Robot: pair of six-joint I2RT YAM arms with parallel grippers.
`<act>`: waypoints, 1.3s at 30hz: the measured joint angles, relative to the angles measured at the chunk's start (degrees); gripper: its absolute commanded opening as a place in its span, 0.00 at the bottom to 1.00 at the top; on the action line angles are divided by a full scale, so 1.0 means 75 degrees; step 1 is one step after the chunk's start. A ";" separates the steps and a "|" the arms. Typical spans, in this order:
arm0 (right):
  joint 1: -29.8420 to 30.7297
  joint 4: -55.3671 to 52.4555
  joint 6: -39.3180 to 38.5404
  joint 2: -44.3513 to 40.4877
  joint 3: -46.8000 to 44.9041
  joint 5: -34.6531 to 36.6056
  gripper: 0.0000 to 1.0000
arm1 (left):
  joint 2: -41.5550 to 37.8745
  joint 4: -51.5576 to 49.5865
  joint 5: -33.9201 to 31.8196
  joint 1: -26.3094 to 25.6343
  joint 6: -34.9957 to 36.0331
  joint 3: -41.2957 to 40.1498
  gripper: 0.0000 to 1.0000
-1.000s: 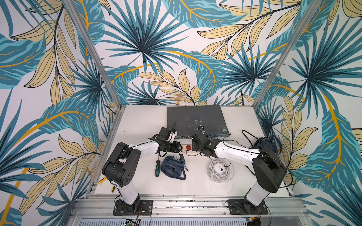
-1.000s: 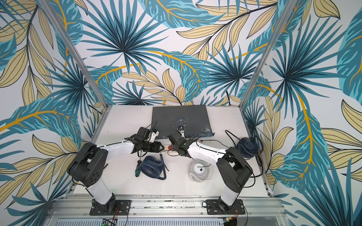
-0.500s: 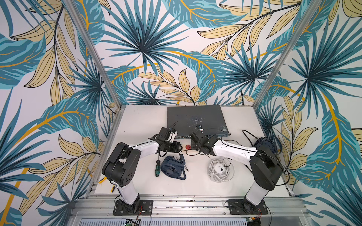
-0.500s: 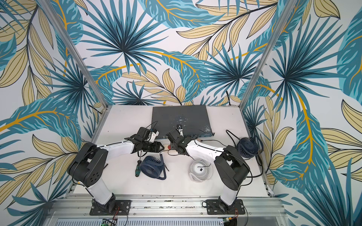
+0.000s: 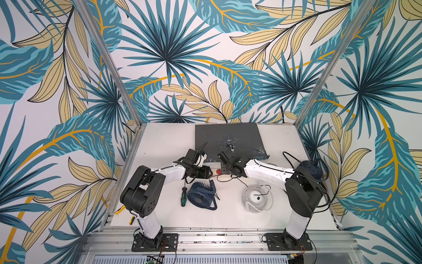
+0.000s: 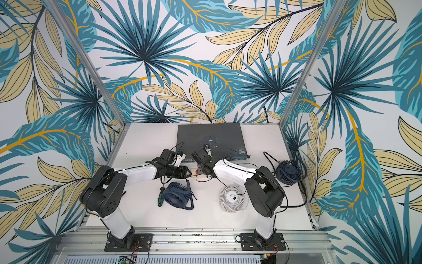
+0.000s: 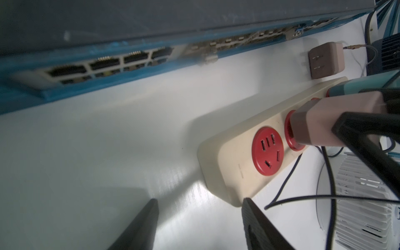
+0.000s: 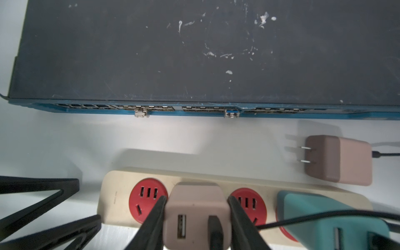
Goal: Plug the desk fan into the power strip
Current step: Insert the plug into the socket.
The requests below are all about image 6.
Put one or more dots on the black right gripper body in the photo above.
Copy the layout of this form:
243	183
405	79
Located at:
199	166

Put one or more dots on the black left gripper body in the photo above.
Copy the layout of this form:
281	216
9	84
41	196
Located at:
175	171

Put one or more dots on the beige red power strip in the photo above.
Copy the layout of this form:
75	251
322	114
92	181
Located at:
199	176

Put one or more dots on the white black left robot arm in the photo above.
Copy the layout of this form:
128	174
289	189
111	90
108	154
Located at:
105	190

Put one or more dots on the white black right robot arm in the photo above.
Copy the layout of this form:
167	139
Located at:
264	191

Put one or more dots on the navy blue desk fan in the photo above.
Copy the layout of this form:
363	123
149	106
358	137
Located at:
179	195

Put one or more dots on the white round desk fan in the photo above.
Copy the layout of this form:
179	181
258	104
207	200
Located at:
233	198

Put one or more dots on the green black screwdriver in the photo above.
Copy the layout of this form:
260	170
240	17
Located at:
160	200

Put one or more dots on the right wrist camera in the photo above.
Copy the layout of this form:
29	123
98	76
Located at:
207	148

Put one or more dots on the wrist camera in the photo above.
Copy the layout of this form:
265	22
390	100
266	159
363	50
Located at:
173	158
207	148

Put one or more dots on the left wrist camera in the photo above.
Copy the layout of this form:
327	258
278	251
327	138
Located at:
173	158

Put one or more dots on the dark grey network switch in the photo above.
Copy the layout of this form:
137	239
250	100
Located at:
224	140

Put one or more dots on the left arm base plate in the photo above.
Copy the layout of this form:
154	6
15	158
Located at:
132	242

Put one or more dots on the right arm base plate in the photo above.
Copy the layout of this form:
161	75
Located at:
254	242

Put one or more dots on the aluminium frame rail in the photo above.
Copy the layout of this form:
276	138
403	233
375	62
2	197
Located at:
196	246

